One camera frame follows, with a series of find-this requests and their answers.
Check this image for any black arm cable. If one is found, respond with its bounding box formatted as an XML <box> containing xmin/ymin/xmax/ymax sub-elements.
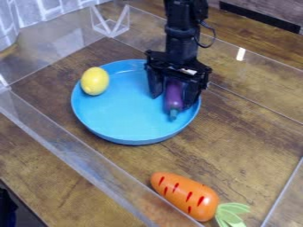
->
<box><xmin>194</xmin><ymin>20</ymin><xmax>218</xmax><ymax>49</ymax></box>

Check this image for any clear acrylic enclosure wall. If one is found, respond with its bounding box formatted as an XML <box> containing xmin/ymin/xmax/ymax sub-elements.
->
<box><xmin>0</xmin><ymin>0</ymin><xmax>303</xmax><ymax>227</ymax></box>

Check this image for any clear acrylic corner bracket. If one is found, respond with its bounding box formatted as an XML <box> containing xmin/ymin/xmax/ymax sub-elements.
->
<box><xmin>90</xmin><ymin>5</ymin><xmax>131</xmax><ymax>38</ymax></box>

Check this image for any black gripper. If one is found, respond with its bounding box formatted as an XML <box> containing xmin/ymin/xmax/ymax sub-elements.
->
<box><xmin>145</xmin><ymin>26</ymin><xmax>213</xmax><ymax>109</ymax></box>

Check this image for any yellow toy lemon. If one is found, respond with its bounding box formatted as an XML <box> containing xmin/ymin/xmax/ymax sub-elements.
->
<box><xmin>80</xmin><ymin>67</ymin><xmax>110</xmax><ymax>96</ymax></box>

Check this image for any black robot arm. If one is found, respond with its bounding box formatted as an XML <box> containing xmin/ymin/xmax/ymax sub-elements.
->
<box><xmin>145</xmin><ymin>0</ymin><xmax>213</xmax><ymax>109</ymax></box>

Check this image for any orange toy carrot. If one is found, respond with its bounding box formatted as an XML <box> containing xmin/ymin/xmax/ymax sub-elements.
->
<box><xmin>151</xmin><ymin>172</ymin><xmax>250</xmax><ymax>227</ymax></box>

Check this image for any blue round tray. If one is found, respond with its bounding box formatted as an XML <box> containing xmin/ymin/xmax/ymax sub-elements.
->
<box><xmin>71</xmin><ymin>59</ymin><xmax>202</xmax><ymax>145</ymax></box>

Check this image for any purple toy eggplant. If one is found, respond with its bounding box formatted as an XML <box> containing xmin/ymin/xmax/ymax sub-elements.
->
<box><xmin>165</xmin><ymin>79</ymin><xmax>183</xmax><ymax>121</ymax></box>

